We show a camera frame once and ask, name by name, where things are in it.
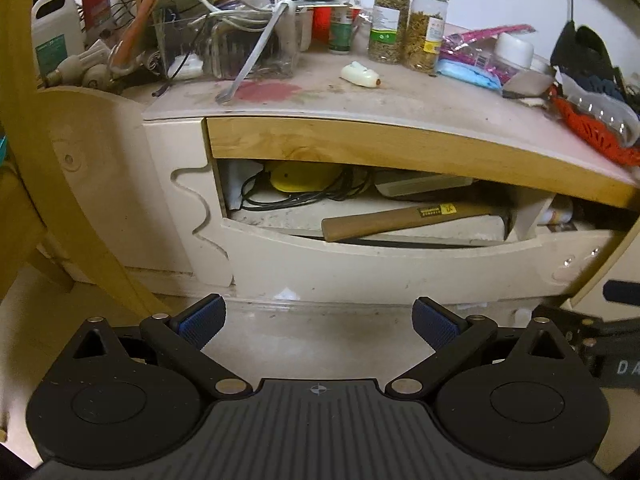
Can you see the pink packet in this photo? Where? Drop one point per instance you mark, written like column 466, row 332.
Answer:
column 470, row 42

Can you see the cream wooden drawer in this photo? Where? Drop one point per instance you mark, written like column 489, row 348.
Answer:
column 375, row 270

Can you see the blue packet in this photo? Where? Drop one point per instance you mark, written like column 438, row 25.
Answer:
column 467, row 74

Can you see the orange mesh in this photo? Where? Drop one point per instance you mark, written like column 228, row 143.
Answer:
column 590, row 132

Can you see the red container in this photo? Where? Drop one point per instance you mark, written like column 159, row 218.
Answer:
column 322, row 22

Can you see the white light bulb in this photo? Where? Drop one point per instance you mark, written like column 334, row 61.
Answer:
column 96, row 76
column 75, row 62

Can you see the metal tongs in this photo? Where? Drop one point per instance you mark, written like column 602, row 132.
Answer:
column 250, row 60

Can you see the small white plastic bottle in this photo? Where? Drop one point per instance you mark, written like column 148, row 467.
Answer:
column 360, row 75

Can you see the cream wooden desk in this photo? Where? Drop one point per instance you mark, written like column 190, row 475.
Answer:
column 100, row 170

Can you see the black cloth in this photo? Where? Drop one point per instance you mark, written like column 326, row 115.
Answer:
column 582, row 50

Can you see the white lid jar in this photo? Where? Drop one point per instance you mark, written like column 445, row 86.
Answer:
column 514, row 50

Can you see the small white case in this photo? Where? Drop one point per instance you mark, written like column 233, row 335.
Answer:
column 184, row 67

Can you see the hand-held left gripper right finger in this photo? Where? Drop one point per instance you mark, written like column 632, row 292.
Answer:
column 434, row 324

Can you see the curved wooden frame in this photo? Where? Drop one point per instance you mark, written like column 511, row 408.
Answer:
column 30, row 125

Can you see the clear jar of dried herbs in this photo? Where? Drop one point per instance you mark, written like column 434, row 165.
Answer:
column 425, row 35
column 387, row 25

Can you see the yellow plastic device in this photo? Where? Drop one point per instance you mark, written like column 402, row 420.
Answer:
column 300, row 178

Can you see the clear acrylic organizer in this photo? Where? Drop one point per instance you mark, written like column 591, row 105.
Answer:
column 220, row 40

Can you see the white plastic jug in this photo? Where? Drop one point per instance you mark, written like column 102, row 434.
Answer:
column 55, row 25

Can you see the beige sponge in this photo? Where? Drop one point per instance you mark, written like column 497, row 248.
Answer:
column 530, row 86

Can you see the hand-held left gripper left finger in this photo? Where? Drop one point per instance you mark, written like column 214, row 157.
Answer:
column 202, row 321

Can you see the white bottle orange label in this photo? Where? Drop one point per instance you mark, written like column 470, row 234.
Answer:
column 557, row 212

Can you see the clear plastic bag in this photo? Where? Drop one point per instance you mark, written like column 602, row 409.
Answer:
column 605, row 110

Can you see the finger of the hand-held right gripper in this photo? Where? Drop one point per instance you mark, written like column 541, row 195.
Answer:
column 575, row 321
column 622, row 293

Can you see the green label bottle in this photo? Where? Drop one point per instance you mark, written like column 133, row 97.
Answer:
column 342, row 35

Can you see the flat white box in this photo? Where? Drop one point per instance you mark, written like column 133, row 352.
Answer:
column 420, row 186

